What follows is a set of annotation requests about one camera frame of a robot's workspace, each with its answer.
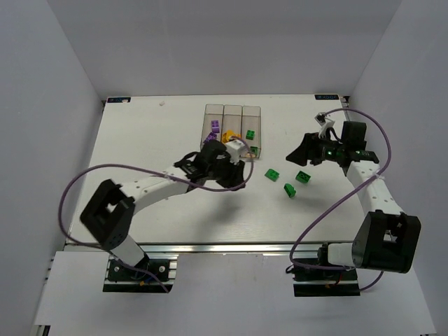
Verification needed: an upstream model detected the purple long lego brick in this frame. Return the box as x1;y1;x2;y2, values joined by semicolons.
203;132;217;144

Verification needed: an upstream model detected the orange curved lego brick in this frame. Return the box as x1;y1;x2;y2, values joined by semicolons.
221;129;235;144

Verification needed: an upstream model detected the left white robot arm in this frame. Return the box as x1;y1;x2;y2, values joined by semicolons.
80;139;247;270

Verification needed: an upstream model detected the green lego two-by-two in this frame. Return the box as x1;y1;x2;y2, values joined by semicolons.
265;169;279;182

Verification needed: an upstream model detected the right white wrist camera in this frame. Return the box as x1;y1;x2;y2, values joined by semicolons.
314;113;335;139

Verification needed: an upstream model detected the left blue corner label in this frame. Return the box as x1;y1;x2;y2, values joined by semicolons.
106;97;131;104

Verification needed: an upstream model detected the purple cable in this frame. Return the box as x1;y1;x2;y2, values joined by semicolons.
57;138;256;293
289;107;391;292

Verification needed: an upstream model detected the blue corner label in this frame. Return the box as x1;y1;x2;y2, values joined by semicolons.
314;94;340;100
106;97;131;104

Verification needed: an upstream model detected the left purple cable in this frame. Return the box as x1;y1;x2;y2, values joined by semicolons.
57;138;256;293

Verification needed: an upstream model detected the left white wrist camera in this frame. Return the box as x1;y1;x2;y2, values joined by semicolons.
225;138;247;165

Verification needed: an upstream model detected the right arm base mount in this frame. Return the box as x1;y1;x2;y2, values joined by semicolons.
285;243;361;298

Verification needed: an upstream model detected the purple small lego brick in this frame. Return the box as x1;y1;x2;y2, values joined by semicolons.
211;120;221;134

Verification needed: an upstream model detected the aluminium front rail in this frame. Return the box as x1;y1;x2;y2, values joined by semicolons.
63;241;323;254

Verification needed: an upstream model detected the green curved lego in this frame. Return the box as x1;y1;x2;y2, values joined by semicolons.
283;183;296;198

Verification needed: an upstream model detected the right blue corner label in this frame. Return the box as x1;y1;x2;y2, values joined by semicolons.
314;94;340;100

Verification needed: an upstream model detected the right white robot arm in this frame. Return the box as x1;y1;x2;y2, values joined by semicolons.
286;121;421;273

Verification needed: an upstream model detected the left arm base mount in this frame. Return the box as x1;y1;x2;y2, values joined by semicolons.
102;252;179;294

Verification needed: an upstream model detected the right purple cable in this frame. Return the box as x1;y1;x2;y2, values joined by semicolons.
289;107;391;292

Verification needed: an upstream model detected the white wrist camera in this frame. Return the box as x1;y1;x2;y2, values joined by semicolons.
225;138;247;165
314;113;335;139

